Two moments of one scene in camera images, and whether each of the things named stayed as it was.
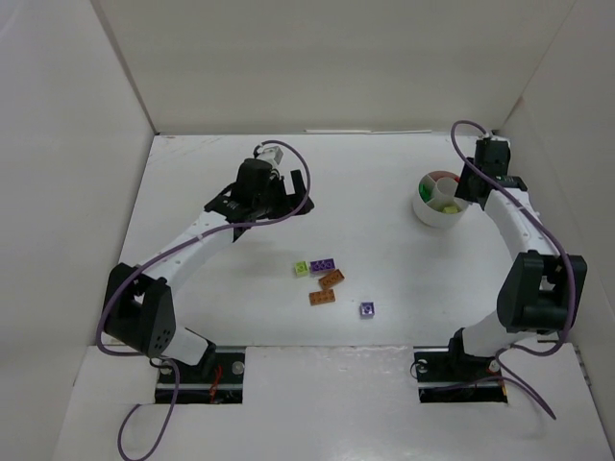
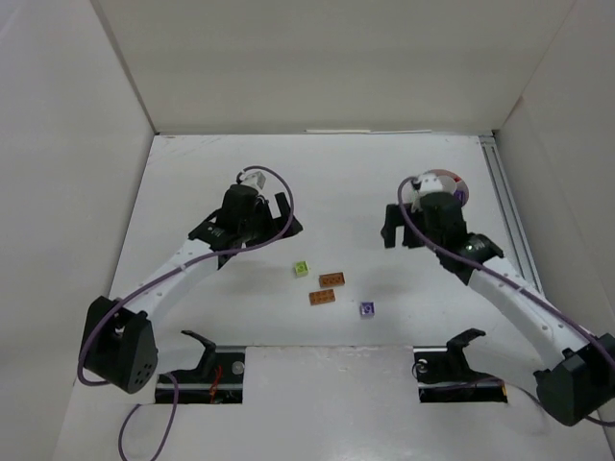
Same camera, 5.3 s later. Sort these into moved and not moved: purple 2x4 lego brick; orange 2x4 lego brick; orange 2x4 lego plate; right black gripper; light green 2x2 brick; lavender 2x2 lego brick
Moved: right black gripper; purple 2x4 lego brick
Not moved: light green 2x2 brick; orange 2x4 lego plate; lavender 2x2 lego brick; orange 2x4 lego brick
